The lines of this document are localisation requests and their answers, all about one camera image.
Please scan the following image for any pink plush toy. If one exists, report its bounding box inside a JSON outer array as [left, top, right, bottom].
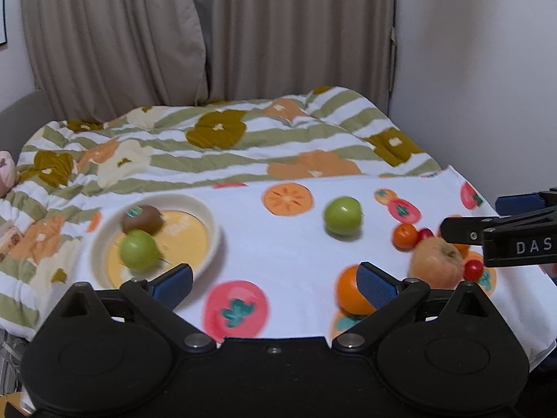
[[0, 150, 18, 199]]

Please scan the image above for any cream and yellow plate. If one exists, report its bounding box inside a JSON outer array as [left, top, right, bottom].
[[90, 194, 222, 290]]

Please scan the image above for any floral striped blanket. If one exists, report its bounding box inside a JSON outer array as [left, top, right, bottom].
[[0, 86, 442, 340]]

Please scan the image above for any beige patterned cloth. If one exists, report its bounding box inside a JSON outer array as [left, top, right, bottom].
[[0, 225, 23, 263]]

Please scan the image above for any large smooth orange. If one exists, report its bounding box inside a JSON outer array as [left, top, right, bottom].
[[336, 265, 377, 316]]

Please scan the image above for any green apple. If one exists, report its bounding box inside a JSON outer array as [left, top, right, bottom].
[[118, 229, 164, 271], [323, 196, 364, 238]]

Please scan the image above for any small mandarin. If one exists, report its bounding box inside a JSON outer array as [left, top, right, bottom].
[[392, 223, 419, 251]]

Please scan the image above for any grey upholstered headboard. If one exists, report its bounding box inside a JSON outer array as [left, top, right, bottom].
[[0, 89, 52, 157]]

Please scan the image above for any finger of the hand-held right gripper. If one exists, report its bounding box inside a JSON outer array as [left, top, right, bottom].
[[439, 206, 557, 247], [495, 188, 557, 217]]

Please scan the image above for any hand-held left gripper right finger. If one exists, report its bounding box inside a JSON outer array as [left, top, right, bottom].
[[331, 262, 501, 353]]

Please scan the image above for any beige curtain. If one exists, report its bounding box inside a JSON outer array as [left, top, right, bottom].
[[187, 0, 398, 109], [19, 0, 210, 123]]

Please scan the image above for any yellow-red apple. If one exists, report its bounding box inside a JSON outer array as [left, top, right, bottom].
[[409, 236, 465, 290]]

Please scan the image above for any white fruit-print cloth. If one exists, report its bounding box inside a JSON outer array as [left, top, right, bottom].
[[83, 165, 557, 358]]

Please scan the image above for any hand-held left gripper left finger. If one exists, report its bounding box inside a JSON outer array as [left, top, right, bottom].
[[52, 264, 217, 354]]

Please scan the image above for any grey striped cloth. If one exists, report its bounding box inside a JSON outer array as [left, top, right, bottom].
[[0, 326, 31, 397]]

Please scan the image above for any brown kiwi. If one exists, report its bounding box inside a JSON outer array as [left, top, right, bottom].
[[121, 204, 164, 236]]

